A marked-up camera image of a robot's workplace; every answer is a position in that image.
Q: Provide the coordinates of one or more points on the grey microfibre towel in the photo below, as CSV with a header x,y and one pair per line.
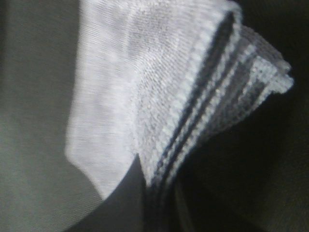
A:
x,y
155,78

